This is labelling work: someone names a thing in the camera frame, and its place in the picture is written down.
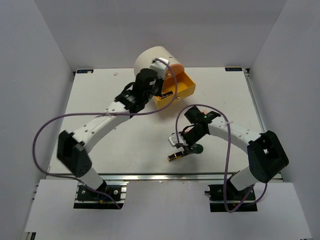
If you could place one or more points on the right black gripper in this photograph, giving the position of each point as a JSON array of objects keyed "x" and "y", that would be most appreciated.
[{"x": 186, "y": 148}]

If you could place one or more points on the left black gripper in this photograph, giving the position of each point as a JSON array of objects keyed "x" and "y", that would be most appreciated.
[{"x": 160, "y": 82}]

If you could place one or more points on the black gold lipstick case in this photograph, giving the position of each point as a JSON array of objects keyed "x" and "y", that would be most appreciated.
[
  {"x": 175, "y": 156},
  {"x": 166, "y": 94}
]

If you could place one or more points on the yellow drawer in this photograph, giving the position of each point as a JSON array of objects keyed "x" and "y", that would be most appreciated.
[{"x": 185, "y": 88}]

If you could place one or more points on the orange top drawer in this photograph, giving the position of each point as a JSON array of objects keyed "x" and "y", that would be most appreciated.
[{"x": 175, "y": 69}]

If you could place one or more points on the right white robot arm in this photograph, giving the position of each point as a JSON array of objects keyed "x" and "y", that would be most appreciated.
[{"x": 266, "y": 155}]

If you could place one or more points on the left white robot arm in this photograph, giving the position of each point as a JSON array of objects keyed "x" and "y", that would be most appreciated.
[{"x": 73, "y": 148}]

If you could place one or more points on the plain dark green puff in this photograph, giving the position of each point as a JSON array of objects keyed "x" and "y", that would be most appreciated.
[{"x": 198, "y": 149}]

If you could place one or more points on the blue corner label left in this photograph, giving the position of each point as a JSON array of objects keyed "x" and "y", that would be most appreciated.
[{"x": 84, "y": 71}]

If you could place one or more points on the blue corner label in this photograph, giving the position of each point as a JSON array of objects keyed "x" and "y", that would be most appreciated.
[
  {"x": 84, "y": 71},
  {"x": 233, "y": 69}
]

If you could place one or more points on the white foam board front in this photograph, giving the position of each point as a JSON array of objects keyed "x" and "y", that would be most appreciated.
[{"x": 172, "y": 210}]

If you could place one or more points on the blue corner label right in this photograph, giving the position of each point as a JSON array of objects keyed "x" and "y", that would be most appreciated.
[{"x": 233, "y": 69}]

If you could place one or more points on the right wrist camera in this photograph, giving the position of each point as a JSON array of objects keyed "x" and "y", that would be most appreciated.
[{"x": 176, "y": 140}]

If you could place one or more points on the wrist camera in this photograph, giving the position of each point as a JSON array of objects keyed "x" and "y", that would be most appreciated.
[
  {"x": 176, "y": 140},
  {"x": 160, "y": 66}
]

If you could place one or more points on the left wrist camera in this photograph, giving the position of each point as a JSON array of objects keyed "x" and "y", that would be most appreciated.
[{"x": 160, "y": 66}]

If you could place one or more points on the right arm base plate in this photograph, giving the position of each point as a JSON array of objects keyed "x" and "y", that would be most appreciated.
[{"x": 216, "y": 199}]

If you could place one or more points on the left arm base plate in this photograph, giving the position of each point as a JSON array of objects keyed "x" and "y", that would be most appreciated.
[{"x": 88, "y": 200}]

